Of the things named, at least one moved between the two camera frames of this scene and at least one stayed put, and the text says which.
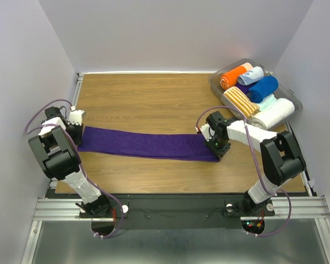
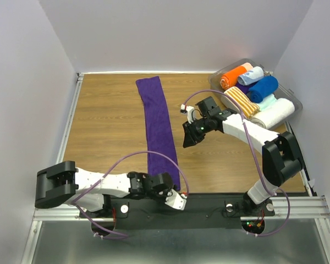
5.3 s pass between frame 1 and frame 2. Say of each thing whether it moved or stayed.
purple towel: moved
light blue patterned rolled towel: stayed
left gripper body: moved
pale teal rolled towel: stayed
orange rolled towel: stayed
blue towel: stayed
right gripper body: moved
